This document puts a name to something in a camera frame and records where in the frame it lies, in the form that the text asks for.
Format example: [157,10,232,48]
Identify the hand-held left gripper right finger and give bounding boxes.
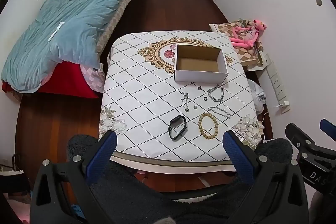
[222,130,309,224]

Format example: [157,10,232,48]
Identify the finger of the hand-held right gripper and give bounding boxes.
[285,123,324,152]
[319,119,336,141]

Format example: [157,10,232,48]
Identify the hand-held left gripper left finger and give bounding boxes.
[30,130,118,224]

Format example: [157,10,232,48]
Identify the thin silver bracelet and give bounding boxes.
[208,106,233,119]

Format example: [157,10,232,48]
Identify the wooden bead bracelet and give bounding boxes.
[198,112,219,139]

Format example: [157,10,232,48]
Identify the thick silver chain bracelet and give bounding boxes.
[207,85,225,102]

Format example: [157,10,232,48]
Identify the black smart band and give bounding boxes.
[168,115,188,140]

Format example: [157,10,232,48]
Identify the silver pendant necklace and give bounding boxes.
[181,92,190,112]

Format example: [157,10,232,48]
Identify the white cardboard box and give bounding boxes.
[174,44,228,83]

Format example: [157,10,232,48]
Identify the white power strip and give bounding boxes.
[262,53,291,114]

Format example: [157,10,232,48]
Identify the person's dark fuzzy pants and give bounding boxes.
[67,134,294,224]

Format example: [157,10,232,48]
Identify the white plastic bag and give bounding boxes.
[247,79,266,113]

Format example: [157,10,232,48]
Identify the pink checked sheet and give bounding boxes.
[80,64,105,93]

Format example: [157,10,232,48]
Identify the red blanket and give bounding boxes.
[2,61,100,98]

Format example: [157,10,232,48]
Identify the brown checkered cushion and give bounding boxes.
[209,20,264,67]

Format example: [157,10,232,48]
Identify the pink plush toy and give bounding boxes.
[230,19,267,48]

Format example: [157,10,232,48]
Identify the light blue quilt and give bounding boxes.
[1,0,146,93]

